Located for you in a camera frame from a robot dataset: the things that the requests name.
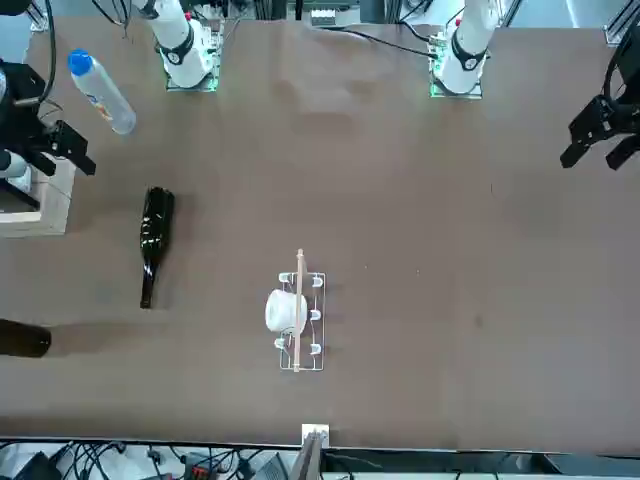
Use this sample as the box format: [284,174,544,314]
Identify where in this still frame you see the brown glass wine bottle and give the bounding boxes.
[0,318,53,359]

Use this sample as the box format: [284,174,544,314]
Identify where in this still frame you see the large black power adapter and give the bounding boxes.
[12,452,61,480]

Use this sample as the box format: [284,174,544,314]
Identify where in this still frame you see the black ribbed power adapter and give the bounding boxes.
[254,452,289,480]

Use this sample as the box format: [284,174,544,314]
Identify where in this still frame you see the white cup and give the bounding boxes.
[264,288,307,334]

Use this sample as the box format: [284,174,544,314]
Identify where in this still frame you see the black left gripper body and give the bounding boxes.
[604,44,640,137]

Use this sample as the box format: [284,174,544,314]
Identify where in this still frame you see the tangled black cables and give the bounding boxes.
[49,439,261,480]

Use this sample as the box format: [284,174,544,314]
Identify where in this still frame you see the aluminium frame corner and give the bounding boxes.
[603,0,640,46]
[28,0,51,32]

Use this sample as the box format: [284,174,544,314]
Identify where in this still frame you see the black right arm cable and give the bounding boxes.
[29,0,64,131]

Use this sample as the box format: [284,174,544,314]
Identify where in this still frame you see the red black device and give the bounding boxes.
[182,452,221,476]

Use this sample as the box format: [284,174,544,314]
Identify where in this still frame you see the light wooden box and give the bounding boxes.
[0,157,77,239]

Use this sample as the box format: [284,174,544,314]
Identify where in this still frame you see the black label dispenser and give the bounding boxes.
[0,174,42,214]

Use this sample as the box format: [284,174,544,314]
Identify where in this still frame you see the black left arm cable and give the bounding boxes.
[602,29,632,104]

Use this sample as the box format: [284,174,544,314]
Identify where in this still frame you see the black glass wine bottle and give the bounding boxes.
[138,186,176,310]

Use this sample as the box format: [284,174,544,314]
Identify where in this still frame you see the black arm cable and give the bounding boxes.
[602,29,632,104]
[29,0,64,131]

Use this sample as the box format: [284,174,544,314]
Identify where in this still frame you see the clear plastic bottle blue cap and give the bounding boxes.
[67,48,137,136]

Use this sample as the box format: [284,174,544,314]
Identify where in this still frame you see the aluminium camera post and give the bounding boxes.
[289,423,331,480]

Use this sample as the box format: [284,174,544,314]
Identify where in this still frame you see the white wire cup rack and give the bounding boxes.
[276,248,327,374]

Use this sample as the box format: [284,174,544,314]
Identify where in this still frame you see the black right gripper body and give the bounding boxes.
[0,59,61,151]

